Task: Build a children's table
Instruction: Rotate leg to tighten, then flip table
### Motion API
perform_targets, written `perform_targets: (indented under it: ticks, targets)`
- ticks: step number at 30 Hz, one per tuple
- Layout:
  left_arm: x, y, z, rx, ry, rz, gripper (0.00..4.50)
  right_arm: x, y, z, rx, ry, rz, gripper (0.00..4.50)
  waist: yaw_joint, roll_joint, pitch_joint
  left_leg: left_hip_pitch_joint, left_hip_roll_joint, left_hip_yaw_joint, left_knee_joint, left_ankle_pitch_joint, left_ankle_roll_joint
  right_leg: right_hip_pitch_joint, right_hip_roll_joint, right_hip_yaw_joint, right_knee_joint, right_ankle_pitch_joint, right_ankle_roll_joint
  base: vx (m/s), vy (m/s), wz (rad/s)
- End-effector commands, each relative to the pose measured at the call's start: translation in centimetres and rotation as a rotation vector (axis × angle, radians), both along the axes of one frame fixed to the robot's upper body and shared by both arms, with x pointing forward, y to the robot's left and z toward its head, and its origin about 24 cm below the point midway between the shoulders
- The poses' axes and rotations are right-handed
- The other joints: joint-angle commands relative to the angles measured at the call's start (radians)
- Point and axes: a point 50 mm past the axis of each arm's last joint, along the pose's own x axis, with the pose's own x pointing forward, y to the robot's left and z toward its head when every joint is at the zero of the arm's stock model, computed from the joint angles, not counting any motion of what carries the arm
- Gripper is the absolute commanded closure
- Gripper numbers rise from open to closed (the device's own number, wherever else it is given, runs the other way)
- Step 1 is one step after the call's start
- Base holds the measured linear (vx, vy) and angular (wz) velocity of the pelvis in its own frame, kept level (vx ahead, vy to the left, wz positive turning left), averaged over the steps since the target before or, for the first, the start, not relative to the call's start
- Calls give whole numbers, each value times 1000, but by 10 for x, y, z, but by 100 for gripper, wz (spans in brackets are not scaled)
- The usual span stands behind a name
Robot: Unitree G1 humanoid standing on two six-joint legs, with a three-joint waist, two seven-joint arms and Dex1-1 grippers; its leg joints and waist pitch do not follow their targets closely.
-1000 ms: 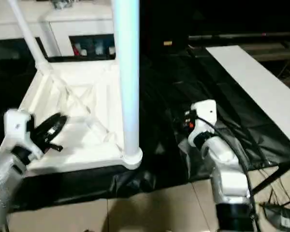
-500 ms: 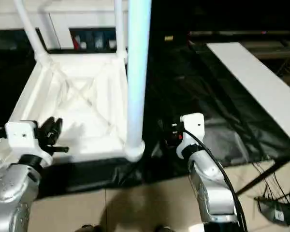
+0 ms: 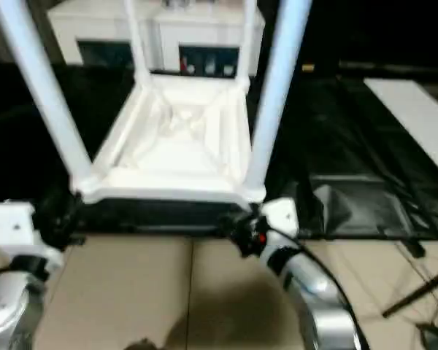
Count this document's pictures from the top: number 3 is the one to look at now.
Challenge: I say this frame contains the black tripod leg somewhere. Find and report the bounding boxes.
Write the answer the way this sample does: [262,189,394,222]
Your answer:
[382,269,438,317]

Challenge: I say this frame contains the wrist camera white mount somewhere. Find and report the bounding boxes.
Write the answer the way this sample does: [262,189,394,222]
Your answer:
[0,199,65,281]
[258,198,300,271]

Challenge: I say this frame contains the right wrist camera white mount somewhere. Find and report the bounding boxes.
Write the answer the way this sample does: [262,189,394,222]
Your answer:
[258,198,300,271]

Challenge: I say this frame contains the white plastic table leg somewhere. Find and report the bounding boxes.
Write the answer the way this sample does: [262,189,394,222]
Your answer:
[246,0,313,194]
[237,0,258,85]
[123,0,150,79]
[0,0,96,190]

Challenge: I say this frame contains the black mat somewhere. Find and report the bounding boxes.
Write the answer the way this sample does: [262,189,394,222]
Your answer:
[0,60,438,241]

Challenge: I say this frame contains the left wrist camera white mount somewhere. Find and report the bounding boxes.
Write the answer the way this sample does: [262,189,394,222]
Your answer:
[0,199,65,281]

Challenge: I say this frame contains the white cabinet with glass doors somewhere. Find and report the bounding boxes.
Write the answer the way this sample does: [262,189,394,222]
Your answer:
[46,0,266,79]

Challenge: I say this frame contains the black power adapter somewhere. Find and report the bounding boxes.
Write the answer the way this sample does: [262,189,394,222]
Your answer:
[407,238,426,260]

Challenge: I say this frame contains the white side table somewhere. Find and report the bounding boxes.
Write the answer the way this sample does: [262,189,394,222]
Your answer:
[363,77,438,183]

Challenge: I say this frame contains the white plastic table top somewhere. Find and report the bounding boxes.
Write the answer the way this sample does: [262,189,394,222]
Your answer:
[71,71,267,205]

